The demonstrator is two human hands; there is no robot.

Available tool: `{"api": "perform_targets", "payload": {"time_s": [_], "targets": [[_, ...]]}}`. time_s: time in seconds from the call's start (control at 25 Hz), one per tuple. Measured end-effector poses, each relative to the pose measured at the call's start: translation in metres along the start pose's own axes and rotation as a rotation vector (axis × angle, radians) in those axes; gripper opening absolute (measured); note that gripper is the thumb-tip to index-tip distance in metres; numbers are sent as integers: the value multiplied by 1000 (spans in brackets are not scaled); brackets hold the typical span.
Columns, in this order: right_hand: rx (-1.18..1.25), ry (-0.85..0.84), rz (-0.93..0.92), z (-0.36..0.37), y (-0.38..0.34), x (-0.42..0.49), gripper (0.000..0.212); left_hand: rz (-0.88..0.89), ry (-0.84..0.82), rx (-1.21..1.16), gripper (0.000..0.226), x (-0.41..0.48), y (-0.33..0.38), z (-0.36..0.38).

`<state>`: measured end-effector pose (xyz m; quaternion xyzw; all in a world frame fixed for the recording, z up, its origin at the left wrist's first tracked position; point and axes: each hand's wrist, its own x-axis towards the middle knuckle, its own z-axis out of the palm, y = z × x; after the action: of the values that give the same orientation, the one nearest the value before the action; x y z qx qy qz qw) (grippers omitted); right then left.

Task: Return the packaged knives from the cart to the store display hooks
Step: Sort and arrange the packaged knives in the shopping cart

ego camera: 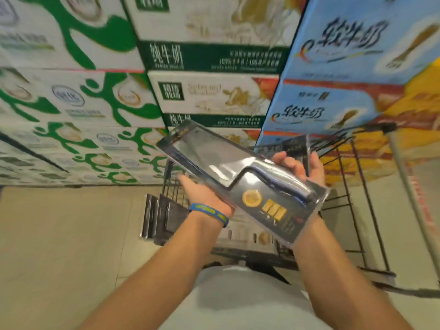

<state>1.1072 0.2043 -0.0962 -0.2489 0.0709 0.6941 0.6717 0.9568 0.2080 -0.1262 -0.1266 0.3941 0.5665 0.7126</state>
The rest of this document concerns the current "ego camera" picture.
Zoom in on stack of green swirl cartons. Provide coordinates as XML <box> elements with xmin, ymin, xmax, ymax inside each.
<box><xmin>0</xmin><ymin>0</ymin><xmax>172</xmax><ymax>186</ymax></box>

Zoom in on grey wire shopping cart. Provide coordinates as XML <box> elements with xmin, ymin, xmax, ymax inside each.
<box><xmin>159</xmin><ymin>121</ymin><xmax>440</xmax><ymax>298</ymax></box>

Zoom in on person's right forearm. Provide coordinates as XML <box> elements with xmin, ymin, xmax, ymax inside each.
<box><xmin>292</xmin><ymin>216</ymin><xmax>413</xmax><ymax>330</ymax></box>

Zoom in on person's left forearm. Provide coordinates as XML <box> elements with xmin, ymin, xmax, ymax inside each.
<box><xmin>81</xmin><ymin>211</ymin><xmax>224</xmax><ymax>330</ymax></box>

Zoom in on stack of light blue cartons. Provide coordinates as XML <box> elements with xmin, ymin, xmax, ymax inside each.
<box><xmin>256</xmin><ymin>0</ymin><xmax>440</xmax><ymax>148</ymax></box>

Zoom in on black packaged cleaver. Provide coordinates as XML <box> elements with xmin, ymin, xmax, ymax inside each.
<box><xmin>156</xmin><ymin>120</ymin><xmax>330</xmax><ymax>246</ymax></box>

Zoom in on person's left hand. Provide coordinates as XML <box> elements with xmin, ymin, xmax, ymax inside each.
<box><xmin>177</xmin><ymin>173</ymin><xmax>236</xmax><ymax>219</ymax></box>

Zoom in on person's right hand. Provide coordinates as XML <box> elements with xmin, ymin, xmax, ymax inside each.
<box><xmin>271</xmin><ymin>151</ymin><xmax>325</xmax><ymax>189</ymax></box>

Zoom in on blue wristband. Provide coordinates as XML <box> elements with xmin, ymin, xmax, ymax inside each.
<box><xmin>188</xmin><ymin>202</ymin><xmax>230</xmax><ymax>228</ymax></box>

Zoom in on pile of white knife packets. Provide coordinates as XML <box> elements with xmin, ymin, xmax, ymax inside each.
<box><xmin>220</xmin><ymin>216</ymin><xmax>279</xmax><ymax>255</ymax></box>

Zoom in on stack of yellow cartons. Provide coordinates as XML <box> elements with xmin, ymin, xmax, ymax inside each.
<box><xmin>319</xmin><ymin>56</ymin><xmax>440</xmax><ymax>188</ymax></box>

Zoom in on black shorts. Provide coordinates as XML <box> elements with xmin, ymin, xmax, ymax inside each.
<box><xmin>203</xmin><ymin>259</ymin><xmax>291</xmax><ymax>284</ymax></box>

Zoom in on white shirt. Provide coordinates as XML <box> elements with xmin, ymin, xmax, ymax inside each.
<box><xmin>158</xmin><ymin>266</ymin><xmax>332</xmax><ymax>330</ymax></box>

